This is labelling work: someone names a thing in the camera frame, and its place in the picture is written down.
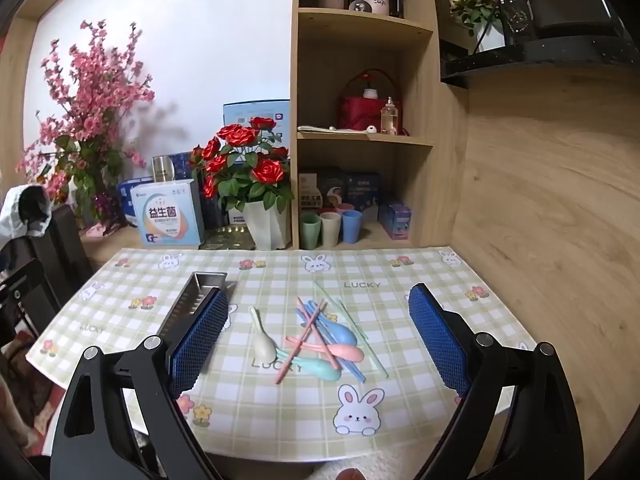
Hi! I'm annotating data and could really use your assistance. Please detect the checkered rabbit print tablecloth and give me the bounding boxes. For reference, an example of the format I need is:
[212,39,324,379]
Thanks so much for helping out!
[25,246,538,461]

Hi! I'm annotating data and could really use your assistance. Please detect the blue spoon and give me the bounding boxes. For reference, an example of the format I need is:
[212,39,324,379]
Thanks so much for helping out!
[296,305,359,347]

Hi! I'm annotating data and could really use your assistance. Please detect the white cloth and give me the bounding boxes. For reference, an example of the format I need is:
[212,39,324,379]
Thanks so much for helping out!
[0,185,54,239]

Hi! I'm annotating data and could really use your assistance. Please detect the black metal shelf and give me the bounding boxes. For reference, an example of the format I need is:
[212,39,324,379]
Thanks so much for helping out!
[440,39,640,91]

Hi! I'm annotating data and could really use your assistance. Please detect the pale blue round-print box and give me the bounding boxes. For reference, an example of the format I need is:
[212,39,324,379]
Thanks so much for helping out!
[131,178,206,247]

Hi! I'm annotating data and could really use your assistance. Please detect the clear perfume bottle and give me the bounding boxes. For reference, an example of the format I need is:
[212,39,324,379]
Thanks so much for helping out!
[381,96,400,136]

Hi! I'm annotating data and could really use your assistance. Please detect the blue cup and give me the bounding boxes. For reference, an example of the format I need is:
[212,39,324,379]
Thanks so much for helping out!
[341,210,363,245]

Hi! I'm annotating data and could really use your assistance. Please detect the teal spoon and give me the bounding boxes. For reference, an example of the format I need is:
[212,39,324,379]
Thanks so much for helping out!
[274,345,343,380]

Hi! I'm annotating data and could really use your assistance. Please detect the red roses in white pot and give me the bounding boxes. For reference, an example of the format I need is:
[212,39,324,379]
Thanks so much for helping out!
[189,116,296,251]

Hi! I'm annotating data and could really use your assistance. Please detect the stainless steel utensil tray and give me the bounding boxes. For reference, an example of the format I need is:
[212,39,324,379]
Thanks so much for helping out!
[157,272,237,342]

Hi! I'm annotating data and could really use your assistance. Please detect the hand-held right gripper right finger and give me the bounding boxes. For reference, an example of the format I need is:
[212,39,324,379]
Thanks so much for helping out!
[408,282,593,480]

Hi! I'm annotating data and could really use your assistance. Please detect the green chopstick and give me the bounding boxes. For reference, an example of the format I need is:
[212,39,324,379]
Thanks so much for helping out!
[313,280,369,339]
[336,298,389,379]

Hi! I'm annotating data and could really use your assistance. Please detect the beige spoon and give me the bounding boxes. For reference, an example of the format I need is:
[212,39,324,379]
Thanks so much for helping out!
[249,306,277,372]

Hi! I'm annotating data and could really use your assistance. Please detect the pink chopstick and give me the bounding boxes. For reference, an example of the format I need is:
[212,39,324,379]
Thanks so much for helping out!
[297,296,343,371]
[275,299,329,386]

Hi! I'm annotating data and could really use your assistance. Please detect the red gift basket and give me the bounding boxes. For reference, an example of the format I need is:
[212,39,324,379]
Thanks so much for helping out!
[337,71,402,134]

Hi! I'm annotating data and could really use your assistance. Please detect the beige cup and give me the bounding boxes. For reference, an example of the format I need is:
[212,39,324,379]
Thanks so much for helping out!
[319,211,342,247]

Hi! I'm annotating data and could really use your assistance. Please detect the dark moon print box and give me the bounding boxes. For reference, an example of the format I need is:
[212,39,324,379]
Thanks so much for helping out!
[320,167,347,209]

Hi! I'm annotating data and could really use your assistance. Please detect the pink spoon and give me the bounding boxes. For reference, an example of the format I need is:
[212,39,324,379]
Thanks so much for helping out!
[285,336,364,362]

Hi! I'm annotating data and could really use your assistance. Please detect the purple box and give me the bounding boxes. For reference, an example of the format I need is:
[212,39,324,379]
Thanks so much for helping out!
[378,200,413,239]

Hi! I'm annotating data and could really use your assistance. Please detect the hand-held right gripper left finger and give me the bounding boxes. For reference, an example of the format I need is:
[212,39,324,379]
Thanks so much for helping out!
[50,289,231,480]

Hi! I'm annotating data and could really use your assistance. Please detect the white and green box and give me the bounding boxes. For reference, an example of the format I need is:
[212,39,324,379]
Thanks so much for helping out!
[299,172,323,212]

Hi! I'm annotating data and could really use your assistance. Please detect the blue chopstick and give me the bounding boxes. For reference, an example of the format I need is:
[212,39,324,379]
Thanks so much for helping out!
[306,301,351,341]
[295,306,367,384]

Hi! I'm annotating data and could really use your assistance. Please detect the folded beige cloth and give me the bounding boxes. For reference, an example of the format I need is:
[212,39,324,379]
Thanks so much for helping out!
[297,124,367,136]

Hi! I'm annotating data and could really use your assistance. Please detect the black chair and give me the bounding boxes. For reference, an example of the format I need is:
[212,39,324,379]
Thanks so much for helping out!
[0,204,94,347]

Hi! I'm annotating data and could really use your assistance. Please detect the pink blossom plant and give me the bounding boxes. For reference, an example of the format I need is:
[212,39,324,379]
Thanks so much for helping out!
[15,19,157,228]

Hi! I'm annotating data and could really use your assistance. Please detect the green cup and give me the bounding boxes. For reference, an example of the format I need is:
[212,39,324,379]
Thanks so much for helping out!
[300,211,322,250]

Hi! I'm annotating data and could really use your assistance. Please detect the navy box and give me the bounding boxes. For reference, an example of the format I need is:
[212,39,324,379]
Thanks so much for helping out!
[202,192,231,231]

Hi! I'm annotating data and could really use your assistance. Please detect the wooden shelf unit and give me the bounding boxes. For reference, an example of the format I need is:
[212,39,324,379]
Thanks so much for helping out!
[290,0,469,251]

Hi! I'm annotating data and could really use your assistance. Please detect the black appliance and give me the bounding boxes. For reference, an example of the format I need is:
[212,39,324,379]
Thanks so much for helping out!
[520,0,617,41]

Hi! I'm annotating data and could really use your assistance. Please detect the steel cup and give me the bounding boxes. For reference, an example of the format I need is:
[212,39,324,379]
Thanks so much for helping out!
[151,155,174,184]

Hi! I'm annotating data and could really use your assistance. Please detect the dark blue patterned box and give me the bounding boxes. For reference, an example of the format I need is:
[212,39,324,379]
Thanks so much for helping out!
[171,151,203,181]

